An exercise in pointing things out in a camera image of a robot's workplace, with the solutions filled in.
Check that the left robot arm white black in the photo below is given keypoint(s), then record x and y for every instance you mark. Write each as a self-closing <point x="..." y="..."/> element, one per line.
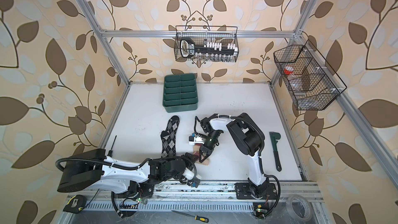
<point x="97" y="169"/>

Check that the green plastic divided tray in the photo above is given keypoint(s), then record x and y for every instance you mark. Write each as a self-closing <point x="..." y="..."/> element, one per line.
<point x="180" y="93"/>

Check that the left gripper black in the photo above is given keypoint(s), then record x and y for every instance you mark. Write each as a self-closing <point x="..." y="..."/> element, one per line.
<point x="189" y="159"/>

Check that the green pipe wrench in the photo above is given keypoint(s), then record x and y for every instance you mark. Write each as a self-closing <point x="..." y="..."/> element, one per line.
<point x="275" y="137"/>

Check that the black grey argyle sock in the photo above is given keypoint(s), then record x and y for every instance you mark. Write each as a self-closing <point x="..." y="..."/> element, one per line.
<point x="168" y="137"/>

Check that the aluminium front rail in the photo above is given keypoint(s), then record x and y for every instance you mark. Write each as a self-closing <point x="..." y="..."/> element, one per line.
<point x="215" y="200"/>

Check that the clear tape roll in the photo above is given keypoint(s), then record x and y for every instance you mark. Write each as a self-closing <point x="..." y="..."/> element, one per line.
<point x="299" y="208"/>

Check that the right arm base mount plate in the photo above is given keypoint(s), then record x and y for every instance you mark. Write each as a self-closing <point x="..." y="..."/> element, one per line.
<point x="249" y="191"/>

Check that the beige sock maroon purple stripes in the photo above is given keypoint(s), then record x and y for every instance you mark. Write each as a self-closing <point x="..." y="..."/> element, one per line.
<point x="196" y="152"/>

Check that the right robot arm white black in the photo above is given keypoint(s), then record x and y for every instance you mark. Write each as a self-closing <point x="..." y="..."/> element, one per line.
<point x="248" y="138"/>

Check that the black wire basket wall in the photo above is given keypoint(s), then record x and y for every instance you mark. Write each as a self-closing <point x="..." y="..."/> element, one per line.
<point x="314" y="84"/>
<point x="224" y="34"/>

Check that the red lidded container in basket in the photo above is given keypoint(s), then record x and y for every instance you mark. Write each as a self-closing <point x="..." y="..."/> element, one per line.
<point x="288" y="70"/>

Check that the black yellow tape measure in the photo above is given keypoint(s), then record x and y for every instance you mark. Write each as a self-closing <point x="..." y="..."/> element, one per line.
<point x="76" y="204"/>

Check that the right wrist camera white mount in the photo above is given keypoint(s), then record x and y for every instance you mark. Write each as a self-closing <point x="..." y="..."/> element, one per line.
<point x="196" y="139"/>

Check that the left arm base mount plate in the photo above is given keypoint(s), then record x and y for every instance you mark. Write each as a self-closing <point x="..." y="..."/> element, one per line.
<point x="137" y="190"/>

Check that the yellow black handled screwdriver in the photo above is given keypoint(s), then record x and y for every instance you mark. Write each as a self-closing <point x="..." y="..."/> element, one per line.
<point x="196" y="217"/>

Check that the black wire basket back wall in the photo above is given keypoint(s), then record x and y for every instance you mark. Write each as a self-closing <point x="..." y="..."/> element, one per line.
<point x="224" y="34"/>

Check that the black wire basket right wall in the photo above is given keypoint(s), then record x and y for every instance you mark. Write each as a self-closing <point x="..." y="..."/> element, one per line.
<point x="314" y="84"/>

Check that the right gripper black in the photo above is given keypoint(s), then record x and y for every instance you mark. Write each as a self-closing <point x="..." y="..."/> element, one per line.
<point x="203" y="149"/>

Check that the black socket set rail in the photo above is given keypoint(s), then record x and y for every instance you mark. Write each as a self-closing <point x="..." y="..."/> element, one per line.
<point x="205" y="49"/>

